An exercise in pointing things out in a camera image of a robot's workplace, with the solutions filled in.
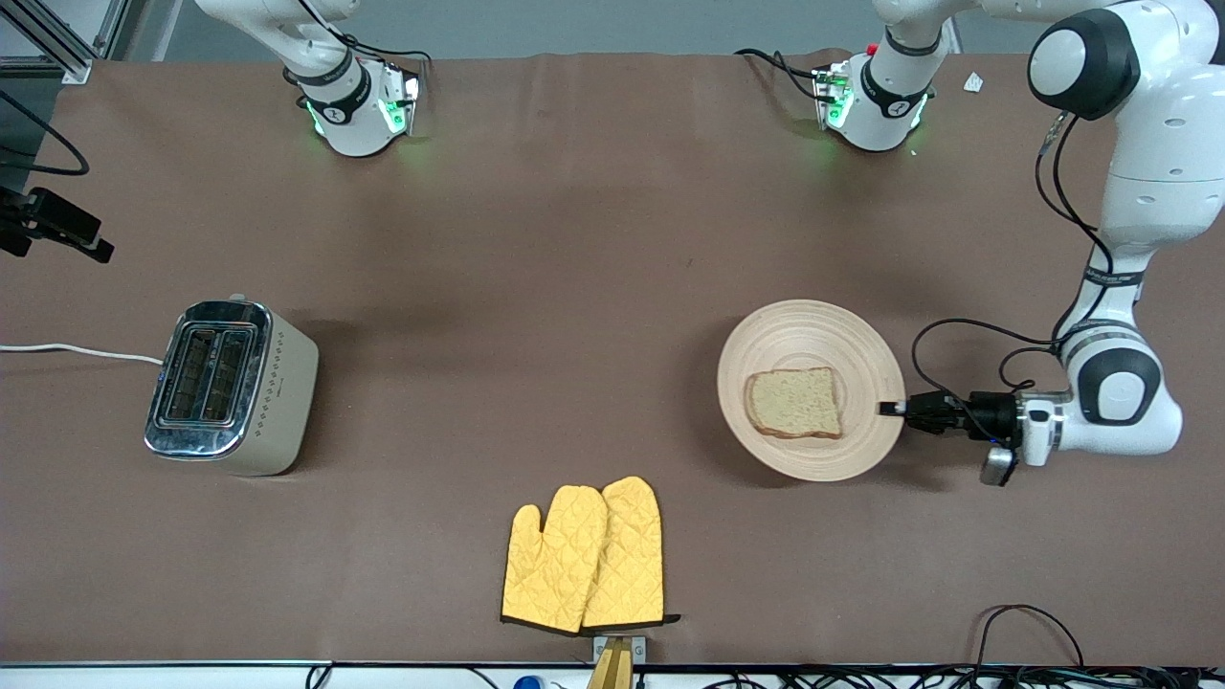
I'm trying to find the slice of toast bread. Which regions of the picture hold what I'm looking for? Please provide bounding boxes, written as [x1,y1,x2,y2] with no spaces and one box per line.
[745,367,845,441]

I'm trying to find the round light wooden plate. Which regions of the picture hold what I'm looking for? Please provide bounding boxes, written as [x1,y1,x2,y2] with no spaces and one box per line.
[717,300,906,482]

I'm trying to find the silver and beige two-slot toaster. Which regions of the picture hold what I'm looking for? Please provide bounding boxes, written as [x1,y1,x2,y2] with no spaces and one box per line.
[144,293,320,478]

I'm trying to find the yellow quilted oven mitt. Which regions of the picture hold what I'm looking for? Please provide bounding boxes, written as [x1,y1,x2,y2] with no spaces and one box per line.
[501,485,610,634]
[582,476,682,630]

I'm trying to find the wooden stick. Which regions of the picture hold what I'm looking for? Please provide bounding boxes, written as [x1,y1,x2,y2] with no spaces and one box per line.
[588,639,634,689]

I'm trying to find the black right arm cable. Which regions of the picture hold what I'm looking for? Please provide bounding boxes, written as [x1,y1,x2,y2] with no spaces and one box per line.
[0,89,90,178]

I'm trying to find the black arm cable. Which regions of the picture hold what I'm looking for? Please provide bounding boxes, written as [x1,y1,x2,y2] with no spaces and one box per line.
[0,89,90,178]
[911,110,1116,427]

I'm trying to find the white toaster power cable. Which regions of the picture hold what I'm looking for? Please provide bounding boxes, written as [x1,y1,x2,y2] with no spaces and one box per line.
[0,343,166,367]

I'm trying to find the aluminium profile frame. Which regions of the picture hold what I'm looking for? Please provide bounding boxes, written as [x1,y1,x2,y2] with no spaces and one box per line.
[0,0,130,84]

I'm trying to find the black cable loop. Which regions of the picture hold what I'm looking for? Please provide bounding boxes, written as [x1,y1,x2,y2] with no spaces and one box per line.
[974,604,1087,671]

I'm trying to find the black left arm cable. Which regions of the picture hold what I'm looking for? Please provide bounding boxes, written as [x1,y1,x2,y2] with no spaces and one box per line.
[911,110,1116,427]

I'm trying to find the black right base cable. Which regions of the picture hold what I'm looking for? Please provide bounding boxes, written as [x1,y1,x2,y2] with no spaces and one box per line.
[321,27,434,68]

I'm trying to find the black base cable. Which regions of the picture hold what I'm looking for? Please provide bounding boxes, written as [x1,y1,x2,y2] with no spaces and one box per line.
[321,27,434,68]
[734,48,826,101]

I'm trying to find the small metal bracket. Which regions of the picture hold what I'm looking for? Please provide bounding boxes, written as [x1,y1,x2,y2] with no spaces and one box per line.
[593,634,648,667]

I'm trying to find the black left base cable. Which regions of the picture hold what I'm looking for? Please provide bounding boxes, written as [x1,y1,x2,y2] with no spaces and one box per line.
[734,48,826,101]

